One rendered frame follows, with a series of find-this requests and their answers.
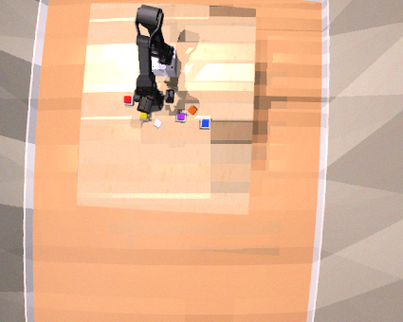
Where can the blue button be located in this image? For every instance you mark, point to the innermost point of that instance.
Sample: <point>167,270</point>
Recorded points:
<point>205,123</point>

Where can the red button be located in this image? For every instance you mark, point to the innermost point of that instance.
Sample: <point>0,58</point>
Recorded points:
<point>128,100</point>

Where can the orange block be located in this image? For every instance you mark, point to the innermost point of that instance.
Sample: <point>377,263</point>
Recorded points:
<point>192,110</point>

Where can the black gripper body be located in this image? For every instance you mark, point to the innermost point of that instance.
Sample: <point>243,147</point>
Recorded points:
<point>168,97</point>

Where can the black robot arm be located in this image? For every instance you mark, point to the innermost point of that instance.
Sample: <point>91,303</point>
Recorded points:
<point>147,47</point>

